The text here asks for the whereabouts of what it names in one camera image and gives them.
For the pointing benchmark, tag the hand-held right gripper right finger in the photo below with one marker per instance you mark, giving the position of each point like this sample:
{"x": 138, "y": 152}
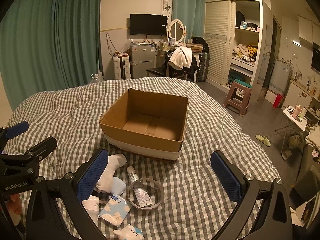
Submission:
{"x": 226, "y": 177}

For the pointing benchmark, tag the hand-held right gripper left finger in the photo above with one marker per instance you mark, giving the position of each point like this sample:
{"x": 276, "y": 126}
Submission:
{"x": 90, "y": 177}

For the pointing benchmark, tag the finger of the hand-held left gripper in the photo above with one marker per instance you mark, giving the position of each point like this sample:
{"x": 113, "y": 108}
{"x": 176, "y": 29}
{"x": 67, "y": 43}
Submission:
{"x": 16, "y": 129}
{"x": 42, "y": 146}

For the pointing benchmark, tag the white sock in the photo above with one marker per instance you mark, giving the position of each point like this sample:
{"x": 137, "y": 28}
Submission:
{"x": 111, "y": 166}

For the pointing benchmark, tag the small white box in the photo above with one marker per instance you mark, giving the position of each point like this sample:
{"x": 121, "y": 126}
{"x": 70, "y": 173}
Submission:
{"x": 91, "y": 206}

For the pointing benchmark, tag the white earbuds case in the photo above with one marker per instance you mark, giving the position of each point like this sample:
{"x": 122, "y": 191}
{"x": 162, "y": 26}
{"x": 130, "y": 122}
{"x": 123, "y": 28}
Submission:
{"x": 118, "y": 186}

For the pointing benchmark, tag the blue printed tissue packet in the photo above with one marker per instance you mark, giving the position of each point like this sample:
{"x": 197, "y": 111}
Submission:
{"x": 116, "y": 211}

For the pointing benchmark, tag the white squeeze tube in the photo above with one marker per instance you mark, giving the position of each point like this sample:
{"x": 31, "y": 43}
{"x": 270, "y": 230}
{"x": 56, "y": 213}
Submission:
{"x": 141, "y": 196}

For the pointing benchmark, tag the cardboard box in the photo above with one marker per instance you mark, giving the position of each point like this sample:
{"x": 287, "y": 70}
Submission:
{"x": 140, "y": 142}

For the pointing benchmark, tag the clear tape roll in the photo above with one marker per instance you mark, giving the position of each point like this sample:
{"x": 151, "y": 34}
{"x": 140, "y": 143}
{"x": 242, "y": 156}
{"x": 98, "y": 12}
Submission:
{"x": 161, "y": 191}

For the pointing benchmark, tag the white plush toy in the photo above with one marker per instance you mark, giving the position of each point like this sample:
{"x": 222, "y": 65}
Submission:
{"x": 128, "y": 233}

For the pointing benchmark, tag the person's left hand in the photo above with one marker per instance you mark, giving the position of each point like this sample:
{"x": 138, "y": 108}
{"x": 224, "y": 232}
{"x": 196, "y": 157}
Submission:
{"x": 13, "y": 203}

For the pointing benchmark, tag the grey checked blanket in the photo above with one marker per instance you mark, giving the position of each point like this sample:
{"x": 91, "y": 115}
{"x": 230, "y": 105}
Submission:
{"x": 195, "y": 192}

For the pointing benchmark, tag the green slipper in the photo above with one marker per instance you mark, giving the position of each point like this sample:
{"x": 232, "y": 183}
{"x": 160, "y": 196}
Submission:
{"x": 263, "y": 140}

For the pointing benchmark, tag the brown plastic stool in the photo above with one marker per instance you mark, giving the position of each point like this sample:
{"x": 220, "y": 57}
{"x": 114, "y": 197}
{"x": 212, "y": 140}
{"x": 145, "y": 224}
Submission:
{"x": 237, "y": 95}

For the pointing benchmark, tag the clear water jug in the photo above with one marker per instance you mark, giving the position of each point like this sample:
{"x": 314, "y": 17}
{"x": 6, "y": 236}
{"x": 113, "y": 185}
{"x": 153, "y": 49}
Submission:
{"x": 97, "y": 78}

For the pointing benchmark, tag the white folding table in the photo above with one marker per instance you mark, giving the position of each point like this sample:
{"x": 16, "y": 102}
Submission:
{"x": 296, "y": 117}

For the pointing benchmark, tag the red bottle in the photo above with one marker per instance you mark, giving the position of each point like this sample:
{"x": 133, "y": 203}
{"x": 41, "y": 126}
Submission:
{"x": 277, "y": 100}

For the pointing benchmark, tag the wide green curtain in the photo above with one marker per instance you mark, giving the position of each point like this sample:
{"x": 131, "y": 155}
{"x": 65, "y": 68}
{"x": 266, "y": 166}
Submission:
{"x": 50, "y": 42}

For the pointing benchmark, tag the pink cup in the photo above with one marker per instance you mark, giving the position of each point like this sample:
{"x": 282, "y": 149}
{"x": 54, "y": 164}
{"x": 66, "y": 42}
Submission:
{"x": 297, "y": 110}

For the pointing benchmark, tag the white ribbed suitcase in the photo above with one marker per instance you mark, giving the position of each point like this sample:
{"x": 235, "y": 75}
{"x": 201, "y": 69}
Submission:
{"x": 121, "y": 66}

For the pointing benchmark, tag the silver suitcase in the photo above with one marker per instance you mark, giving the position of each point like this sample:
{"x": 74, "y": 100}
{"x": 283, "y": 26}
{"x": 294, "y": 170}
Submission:
{"x": 203, "y": 66}

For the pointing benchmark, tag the white appliance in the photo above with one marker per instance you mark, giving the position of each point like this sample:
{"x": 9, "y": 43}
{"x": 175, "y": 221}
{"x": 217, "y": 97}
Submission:
{"x": 280, "y": 76}

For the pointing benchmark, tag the chair with white towel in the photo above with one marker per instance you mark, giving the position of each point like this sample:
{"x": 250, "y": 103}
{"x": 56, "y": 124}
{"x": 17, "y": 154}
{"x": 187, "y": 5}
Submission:
{"x": 192, "y": 66}

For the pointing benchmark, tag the black chair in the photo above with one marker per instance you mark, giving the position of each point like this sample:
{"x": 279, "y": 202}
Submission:
{"x": 156, "y": 72}

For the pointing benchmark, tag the silver mini fridge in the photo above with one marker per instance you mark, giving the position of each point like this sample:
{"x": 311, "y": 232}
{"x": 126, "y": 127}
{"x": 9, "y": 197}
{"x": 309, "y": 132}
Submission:
{"x": 142, "y": 62}

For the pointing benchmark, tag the white towel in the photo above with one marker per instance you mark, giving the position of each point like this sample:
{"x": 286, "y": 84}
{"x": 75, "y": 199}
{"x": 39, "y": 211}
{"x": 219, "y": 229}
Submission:
{"x": 178, "y": 57}

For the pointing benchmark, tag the white wardrobe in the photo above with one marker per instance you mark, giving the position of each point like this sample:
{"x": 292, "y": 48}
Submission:
{"x": 217, "y": 47}

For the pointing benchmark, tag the black bag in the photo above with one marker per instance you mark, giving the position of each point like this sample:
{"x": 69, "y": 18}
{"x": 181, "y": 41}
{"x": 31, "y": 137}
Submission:
{"x": 200, "y": 43}

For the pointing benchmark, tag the black range hood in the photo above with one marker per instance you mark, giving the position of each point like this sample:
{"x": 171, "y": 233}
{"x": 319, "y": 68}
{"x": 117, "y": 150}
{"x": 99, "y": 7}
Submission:
{"x": 316, "y": 60}

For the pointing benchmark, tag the white oval mirror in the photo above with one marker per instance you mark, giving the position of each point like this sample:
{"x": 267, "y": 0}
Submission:
{"x": 176, "y": 31}

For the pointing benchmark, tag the narrow green curtain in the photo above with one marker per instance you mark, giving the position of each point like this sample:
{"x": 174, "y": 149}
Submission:
{"x": 187, "y": 7}

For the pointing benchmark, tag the black wall television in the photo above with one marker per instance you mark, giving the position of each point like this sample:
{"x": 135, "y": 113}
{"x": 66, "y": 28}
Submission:
{"x": 148, "y": 24}

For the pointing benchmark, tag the white wall cabinet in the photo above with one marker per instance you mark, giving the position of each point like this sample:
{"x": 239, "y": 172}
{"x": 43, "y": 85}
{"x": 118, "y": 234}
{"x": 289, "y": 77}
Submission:
{"x": 308, "y": 30}

